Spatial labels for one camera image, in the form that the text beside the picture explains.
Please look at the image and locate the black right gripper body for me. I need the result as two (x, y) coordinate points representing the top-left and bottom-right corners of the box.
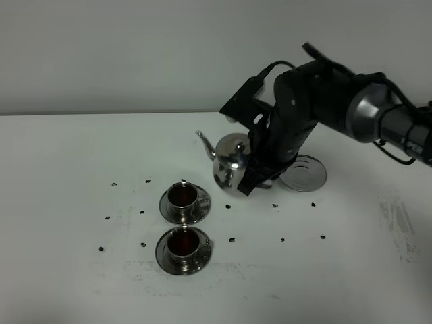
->
(248, 107), (317, 176)

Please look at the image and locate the far stainless steel saucer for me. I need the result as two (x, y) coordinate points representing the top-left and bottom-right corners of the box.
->
(159, 190), (210, 225)

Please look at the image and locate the near stainless steel teacup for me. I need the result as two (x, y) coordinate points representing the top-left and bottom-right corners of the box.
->
(166, 227), (213, 265)

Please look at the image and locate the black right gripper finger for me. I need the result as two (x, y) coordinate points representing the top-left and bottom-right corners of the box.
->
(237, 158), (280, 196)

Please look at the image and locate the black camera cable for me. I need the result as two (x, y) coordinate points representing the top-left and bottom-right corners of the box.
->
(259, 60), (298, 80)

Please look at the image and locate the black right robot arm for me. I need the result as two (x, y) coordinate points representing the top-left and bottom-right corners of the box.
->
(238, 43), (431, 195)

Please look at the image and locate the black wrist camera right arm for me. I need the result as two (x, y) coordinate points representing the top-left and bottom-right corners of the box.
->
(219, 76), (273, 130)

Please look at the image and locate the stainless steel teapot saucer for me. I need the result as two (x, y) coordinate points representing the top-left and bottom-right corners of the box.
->
(279, 155), (327, 192)

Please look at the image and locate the near stainless steel saucer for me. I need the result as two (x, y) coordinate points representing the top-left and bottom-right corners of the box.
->
(155, 226), (211, 276)

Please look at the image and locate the stainless steel teacup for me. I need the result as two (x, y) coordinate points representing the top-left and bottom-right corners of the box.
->
(166, 227), (213, 265)
(167, 182), (211, 218)

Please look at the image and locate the far stainless steel teacup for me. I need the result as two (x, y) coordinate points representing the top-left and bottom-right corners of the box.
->
(167, 182), (211, 218)

